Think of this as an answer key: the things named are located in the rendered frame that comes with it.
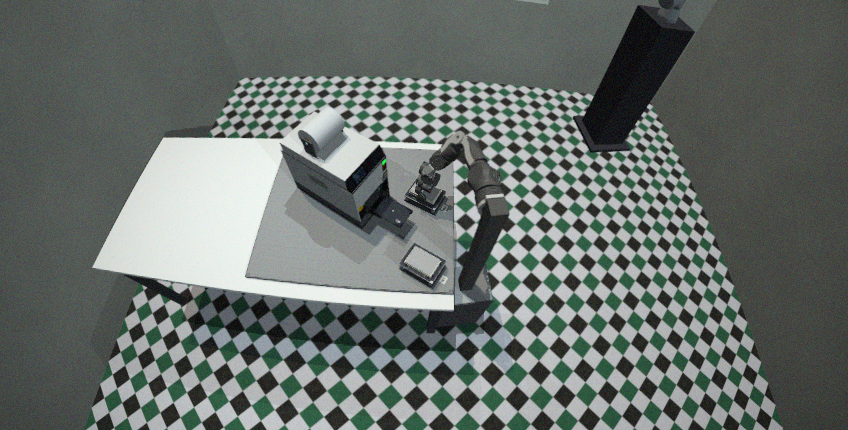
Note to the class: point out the white horizontal cylinder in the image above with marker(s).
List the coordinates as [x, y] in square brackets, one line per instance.
[321, 129]

